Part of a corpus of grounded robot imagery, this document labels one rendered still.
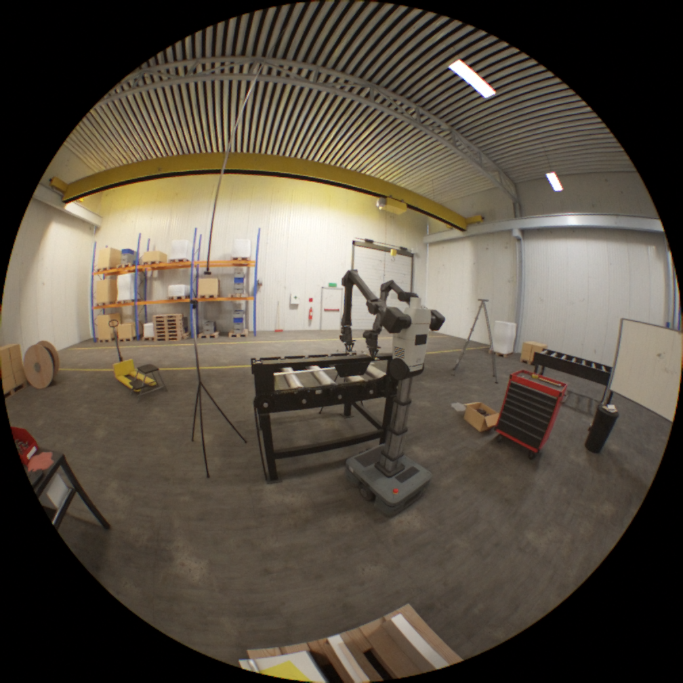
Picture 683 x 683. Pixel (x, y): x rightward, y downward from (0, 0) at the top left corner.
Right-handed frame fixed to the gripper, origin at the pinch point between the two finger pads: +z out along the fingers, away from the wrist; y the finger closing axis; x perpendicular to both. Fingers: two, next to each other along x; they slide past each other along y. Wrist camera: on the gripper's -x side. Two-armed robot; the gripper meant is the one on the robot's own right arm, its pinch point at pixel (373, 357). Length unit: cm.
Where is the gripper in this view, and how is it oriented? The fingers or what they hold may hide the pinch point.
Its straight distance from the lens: 182.5
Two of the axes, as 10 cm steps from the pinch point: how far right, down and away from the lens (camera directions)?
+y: -9.2, 0.3, -4.0
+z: -0.5, 9.8, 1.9
